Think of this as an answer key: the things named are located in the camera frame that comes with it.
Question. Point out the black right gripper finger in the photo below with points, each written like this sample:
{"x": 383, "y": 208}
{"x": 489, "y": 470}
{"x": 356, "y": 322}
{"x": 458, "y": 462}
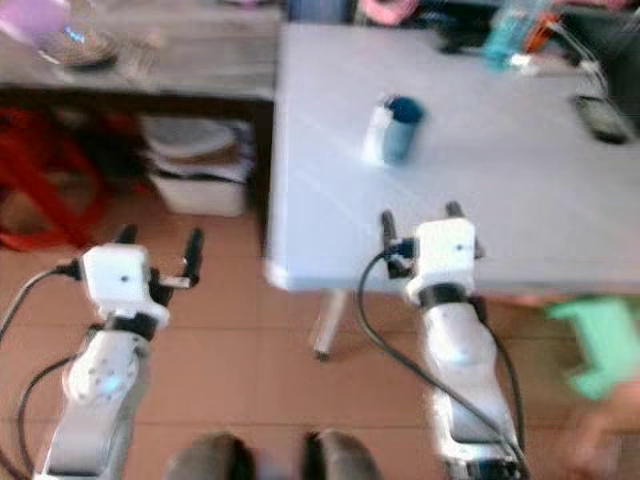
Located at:
{"x": 456, "y": 211}
{"x": 389, "y": 230}

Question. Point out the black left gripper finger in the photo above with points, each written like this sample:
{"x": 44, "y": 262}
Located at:
{"x": 127, "y": 236}
{"x": 194, "y": 253}

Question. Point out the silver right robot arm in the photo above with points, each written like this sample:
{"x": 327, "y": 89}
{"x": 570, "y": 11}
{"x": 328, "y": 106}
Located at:
{"x": 470, "y": 380}

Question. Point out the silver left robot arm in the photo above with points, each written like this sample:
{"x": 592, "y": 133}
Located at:
{"x": 100, "y": 400}

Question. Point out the white stacked plastic bins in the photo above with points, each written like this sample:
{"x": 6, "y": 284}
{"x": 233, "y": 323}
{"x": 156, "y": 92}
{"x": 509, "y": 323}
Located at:
{"x": 198, "y": 170}

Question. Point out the white small container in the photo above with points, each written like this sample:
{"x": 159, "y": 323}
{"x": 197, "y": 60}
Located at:
{"x": 376, "y": 135}

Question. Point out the blue cup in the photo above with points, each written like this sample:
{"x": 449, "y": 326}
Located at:
{"x": 403, "y": 130}

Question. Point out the metal table leg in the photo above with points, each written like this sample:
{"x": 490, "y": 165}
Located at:
{"x": 330, "y": 325}

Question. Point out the red plastic stool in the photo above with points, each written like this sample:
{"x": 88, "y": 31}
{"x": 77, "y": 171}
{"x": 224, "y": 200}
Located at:
{"x": 45, "y": 170}

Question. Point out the black object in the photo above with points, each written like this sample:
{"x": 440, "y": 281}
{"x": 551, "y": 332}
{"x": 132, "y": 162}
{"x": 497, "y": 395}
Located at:
{"x": 460, "y": 40}

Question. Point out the black phone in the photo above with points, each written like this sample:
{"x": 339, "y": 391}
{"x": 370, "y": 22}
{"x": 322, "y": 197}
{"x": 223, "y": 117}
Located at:
{"x": 602, "y": 118}

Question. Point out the dark robot left foot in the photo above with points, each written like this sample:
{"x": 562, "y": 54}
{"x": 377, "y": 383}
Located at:
{"x": 208, "y": 460}

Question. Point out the dark robot foot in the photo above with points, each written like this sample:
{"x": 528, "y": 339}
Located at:
{"x": 345, "y": 460}
{"x": 208, "y": 460}

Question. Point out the grey wooden side table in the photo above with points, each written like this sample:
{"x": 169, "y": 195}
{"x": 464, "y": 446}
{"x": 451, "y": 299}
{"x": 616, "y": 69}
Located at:
{"x": 190, "y": 60}

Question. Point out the clear teal plastic bottle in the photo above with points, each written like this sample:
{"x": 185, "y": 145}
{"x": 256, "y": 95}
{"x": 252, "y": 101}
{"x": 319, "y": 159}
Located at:
{"x": 513, "y": 32}

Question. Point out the woven basket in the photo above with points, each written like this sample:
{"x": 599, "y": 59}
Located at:
{"x": 85, "y": 48}

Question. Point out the orange object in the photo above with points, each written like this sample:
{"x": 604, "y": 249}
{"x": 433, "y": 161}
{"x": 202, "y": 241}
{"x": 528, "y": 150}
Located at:
{"x": 540, "y": 35}

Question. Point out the green plastic stool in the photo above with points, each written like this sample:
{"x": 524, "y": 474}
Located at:
{"x": 605, "y": 345}

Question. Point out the dark robot right foot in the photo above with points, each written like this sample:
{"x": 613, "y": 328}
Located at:
{"x": 345, "y": 460}

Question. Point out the pink round object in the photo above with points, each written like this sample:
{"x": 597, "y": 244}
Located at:
{"x": 390, "y": 10}

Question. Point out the purple plastic bowl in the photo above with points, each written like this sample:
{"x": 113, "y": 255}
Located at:
{"x": 32, "y": 18}

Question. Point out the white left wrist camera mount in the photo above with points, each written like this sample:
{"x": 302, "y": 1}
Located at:
{"x": 115, "y": 280}

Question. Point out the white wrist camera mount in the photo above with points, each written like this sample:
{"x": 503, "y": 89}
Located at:
{"x": 115, "y": 280}
{"x": 445, "y": 250}

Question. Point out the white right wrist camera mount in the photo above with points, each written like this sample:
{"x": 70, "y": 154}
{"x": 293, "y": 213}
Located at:
{"x": 445, "y": 250}

